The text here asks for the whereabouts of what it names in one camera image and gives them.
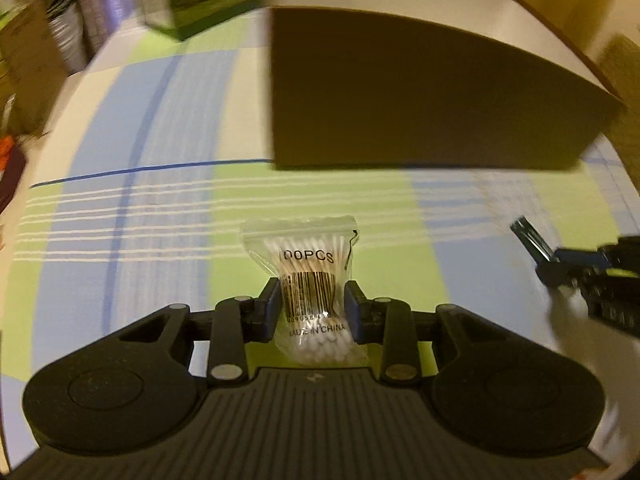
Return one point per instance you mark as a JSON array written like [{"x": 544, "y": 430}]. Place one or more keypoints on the black white pen tube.
[{"x": 532, "y": 241}]

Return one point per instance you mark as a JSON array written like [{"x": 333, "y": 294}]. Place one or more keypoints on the brown cardboard boxes stack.
[{"x": 42, "y": 43}]

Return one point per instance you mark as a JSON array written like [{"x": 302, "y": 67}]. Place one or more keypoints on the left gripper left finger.
[{"x": 236, "y": 322}]

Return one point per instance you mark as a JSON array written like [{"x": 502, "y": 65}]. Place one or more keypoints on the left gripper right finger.
[{"x": 388, "y": 322}]

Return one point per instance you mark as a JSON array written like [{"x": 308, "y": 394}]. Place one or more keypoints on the checkered tablecloth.
[{"x": 162, "y": 153}]

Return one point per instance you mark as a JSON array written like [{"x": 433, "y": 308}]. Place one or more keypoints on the dark wooden tray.
[{"x": 13, "y": 163}]

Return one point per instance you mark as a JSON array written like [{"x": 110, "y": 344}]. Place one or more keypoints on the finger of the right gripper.
[{"x": 567, "y": 265}]

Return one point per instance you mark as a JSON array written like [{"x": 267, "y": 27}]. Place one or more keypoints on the brown cardboard storage box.
[{"x": 429, "y": 83}]

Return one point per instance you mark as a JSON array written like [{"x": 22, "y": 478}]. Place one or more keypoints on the cotton swab bag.
[{"x": 312, "y": 259}]

